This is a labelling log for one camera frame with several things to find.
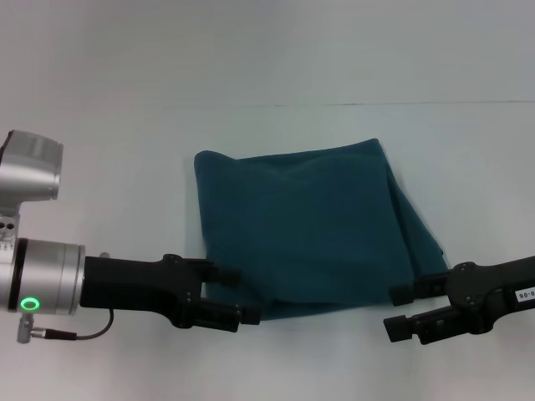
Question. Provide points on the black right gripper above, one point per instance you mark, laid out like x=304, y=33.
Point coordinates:
x=485, y=296

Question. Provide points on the blue shirt with FREE print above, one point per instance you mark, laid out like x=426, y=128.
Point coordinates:
x=309, y=225

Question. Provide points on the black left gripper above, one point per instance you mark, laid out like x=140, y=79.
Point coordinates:
x=142, y=288

